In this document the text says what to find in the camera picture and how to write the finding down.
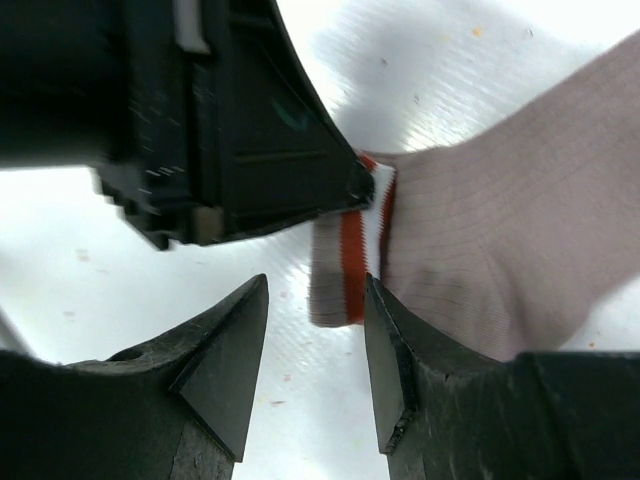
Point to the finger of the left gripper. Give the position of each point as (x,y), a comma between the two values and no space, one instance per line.
(271,155)

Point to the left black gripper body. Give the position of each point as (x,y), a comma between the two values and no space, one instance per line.
(107,84)

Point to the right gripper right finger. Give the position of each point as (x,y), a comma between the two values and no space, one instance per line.
(443,411)

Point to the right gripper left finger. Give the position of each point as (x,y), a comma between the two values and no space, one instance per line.
(177,406)

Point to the beige sock with red stripes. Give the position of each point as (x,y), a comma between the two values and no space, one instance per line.
(506,241)

